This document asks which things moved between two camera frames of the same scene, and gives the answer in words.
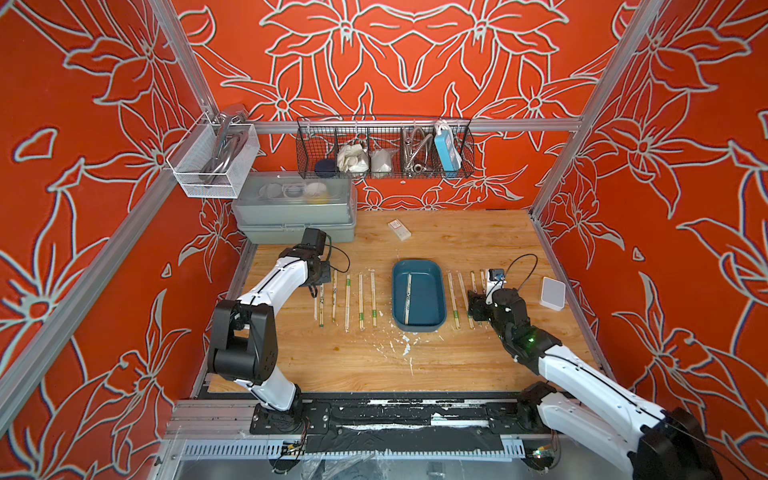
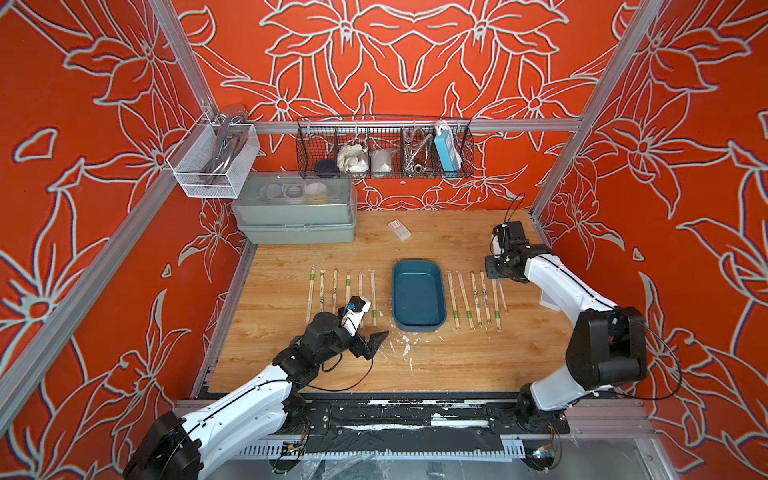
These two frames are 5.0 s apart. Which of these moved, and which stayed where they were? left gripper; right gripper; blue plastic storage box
Moved: left gripper; right gripper
Stayed: blue plastic storage box
